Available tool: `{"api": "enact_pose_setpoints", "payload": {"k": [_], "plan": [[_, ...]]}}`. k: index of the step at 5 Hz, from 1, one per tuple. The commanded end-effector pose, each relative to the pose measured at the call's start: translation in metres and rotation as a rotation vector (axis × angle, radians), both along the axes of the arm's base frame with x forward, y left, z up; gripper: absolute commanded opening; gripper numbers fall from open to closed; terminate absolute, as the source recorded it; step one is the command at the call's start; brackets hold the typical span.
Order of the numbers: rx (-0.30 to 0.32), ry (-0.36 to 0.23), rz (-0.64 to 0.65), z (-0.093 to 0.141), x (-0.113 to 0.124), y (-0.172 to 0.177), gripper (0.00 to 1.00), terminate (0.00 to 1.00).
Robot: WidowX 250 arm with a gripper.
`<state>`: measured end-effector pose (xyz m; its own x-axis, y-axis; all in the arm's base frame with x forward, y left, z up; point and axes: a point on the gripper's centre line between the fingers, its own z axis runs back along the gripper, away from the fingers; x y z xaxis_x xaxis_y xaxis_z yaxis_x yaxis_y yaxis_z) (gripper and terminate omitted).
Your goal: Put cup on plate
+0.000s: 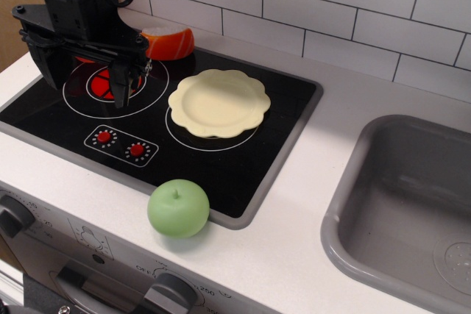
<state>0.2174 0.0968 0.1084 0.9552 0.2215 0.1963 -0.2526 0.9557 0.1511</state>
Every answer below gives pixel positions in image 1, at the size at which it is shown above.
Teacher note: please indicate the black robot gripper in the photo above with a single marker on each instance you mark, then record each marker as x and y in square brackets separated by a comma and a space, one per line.
[60, 30]

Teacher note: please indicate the red plastic cup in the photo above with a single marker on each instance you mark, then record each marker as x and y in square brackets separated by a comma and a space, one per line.
[98, 86]

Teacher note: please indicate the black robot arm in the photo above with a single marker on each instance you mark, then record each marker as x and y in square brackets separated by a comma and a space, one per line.
[58, 32]

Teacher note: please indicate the cream scalloped plate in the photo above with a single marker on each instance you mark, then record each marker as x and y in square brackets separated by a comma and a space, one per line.
[217, 103]

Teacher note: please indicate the left red stove knob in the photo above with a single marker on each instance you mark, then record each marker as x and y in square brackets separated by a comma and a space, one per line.
[103, 137]

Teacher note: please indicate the red stove knob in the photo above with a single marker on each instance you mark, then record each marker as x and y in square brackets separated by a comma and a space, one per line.
[137, 150]
[103, 137]

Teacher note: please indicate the salmon sushi toy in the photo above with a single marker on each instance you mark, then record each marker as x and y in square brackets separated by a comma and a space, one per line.
[169, 42]

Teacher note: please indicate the black toy stovetop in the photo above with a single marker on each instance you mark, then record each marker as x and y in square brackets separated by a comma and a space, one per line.
[236, 173]

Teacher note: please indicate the right red stove knob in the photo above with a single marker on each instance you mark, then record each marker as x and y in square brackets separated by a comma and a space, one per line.
[137, 150]

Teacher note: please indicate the grey left oven dial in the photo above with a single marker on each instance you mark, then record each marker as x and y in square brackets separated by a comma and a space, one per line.
[15, 217]

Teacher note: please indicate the grey oven dial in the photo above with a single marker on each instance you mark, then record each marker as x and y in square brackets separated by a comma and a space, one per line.
[170, 294]
[15, 217]

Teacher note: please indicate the green toy apple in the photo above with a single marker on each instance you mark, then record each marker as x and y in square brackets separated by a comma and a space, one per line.
[178, 208]

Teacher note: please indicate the grey right oven dial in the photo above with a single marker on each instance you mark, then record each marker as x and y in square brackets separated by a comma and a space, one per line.
[170, 294]

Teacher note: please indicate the grey toy sink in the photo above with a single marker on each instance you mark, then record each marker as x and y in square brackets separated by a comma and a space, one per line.
[399, 220]

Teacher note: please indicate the grey oven door handle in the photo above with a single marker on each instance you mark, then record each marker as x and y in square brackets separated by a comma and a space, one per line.
[96, 293]

